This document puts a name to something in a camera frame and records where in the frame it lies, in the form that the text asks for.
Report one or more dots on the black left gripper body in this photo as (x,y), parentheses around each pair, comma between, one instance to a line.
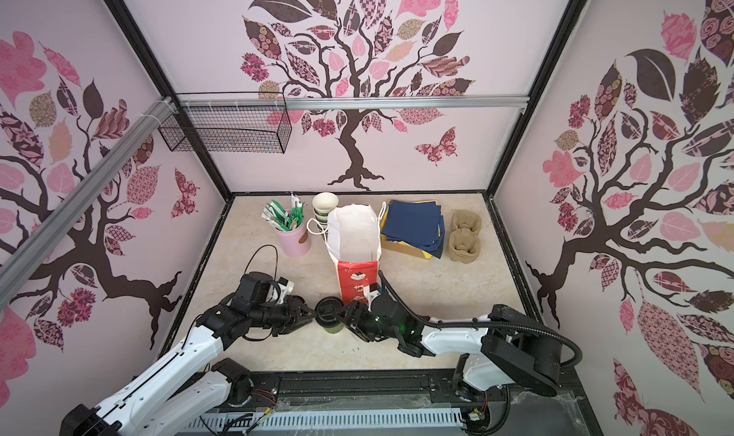
(281,318)

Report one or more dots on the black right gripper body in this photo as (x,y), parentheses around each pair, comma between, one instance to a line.
(370,325)

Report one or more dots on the green paper coffee cup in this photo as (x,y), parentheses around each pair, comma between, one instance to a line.
(334,329)

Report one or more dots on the black plastic cup lid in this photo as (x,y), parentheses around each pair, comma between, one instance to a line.
(325,310)

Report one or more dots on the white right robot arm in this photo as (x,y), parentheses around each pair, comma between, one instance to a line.
(502,348)

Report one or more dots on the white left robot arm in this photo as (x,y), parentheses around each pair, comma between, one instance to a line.
(192,377)

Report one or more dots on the red white paper takeout bag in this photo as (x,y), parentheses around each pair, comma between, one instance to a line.
(353,240)

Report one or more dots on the pink plastic straw holder cup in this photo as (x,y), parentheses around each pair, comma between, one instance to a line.
(295,243)

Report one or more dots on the navy blue paper bags stack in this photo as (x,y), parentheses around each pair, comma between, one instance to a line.
(414,228)

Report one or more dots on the brown pulp cup carriers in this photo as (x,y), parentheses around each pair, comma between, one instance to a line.
(464,244)

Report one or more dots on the stack of green paper cups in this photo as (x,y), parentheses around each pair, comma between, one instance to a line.
(323,203)

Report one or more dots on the white slotted cable duct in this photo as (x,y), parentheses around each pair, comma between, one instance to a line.
(323,422)

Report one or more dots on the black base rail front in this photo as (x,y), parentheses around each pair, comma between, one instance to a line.
(504,410)

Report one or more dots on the black wire mesh basket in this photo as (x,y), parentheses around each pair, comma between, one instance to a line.
(241,122)

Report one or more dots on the aluminium horizontal rail back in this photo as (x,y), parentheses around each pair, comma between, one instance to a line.
(309,104)

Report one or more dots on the aluminium diagonal rail left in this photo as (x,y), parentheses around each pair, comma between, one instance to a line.
(18,269)

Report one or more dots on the black vertical frame post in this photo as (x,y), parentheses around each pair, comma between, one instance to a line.
(155,72)

